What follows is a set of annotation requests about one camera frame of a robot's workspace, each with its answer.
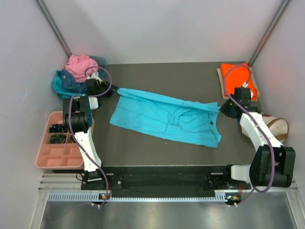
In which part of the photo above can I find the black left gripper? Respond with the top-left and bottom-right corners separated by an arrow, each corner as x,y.
96,79 -> 118,98

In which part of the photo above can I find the light blue t shirt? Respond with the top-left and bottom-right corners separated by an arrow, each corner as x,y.
110,88 -> 222,148

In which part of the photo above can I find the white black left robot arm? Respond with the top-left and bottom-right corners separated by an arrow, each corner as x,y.
62,79 -> 119,191

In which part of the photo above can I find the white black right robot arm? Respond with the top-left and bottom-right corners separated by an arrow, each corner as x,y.
220,87 -> 295,189

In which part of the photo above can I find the folded orange t shirt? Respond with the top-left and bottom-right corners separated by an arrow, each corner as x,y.
220,63 -> 257,100

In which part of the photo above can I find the pink t shirt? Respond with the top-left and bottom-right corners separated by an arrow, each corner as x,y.
65,54 -> 98,83

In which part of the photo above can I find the teal plastic laundry bin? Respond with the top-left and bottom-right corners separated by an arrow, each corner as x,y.
90,55 -> 107,72

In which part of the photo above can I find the dark blue t shirt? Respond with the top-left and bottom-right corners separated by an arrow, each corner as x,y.
59,70 -> 87,94

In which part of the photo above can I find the teal t shirt in bin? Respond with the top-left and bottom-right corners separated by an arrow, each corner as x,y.
51,70 -> 73,99

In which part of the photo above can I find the pink compartment tray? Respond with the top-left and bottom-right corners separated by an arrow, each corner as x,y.
36,111 -> 84,170

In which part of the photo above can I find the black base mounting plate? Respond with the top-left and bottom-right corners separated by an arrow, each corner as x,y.
81,166 -> 241,198

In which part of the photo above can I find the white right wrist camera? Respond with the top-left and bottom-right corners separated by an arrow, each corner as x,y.
242,82 -> 248,88

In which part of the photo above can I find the cream canvas drawstring bag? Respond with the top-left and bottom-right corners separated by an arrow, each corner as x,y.
239,113 -> 289,148

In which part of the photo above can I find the dark hair tie blue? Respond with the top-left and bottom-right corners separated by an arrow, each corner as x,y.
49,124 -> 68,133

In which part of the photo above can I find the dark hair tie green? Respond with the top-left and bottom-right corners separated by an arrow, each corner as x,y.
49,134 -> 66,144

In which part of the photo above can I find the grey slotted cable duct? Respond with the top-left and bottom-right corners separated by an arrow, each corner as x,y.
48,192 -> 240,202

